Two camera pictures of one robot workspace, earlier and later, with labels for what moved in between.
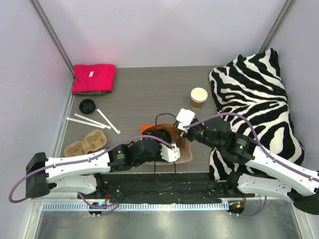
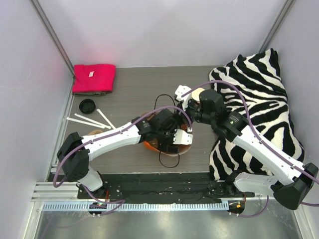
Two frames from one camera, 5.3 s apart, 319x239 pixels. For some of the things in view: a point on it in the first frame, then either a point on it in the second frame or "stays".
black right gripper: (190, 130) -> (190, 109)
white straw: (118, 131) stays
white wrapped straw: (95, 122) stays
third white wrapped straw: (85, 122) stays
